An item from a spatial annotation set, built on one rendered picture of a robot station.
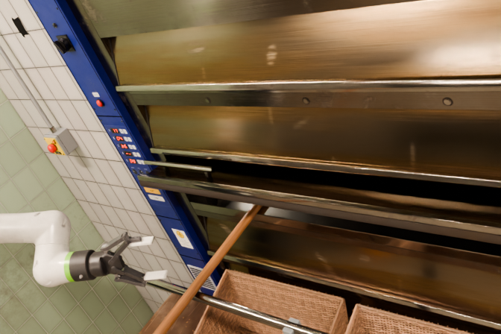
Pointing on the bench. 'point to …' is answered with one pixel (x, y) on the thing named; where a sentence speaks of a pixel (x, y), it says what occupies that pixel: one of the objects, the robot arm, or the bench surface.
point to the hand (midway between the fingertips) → (156, 257)
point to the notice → (183, 238)
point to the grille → (206, 280)
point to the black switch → (63, 44)
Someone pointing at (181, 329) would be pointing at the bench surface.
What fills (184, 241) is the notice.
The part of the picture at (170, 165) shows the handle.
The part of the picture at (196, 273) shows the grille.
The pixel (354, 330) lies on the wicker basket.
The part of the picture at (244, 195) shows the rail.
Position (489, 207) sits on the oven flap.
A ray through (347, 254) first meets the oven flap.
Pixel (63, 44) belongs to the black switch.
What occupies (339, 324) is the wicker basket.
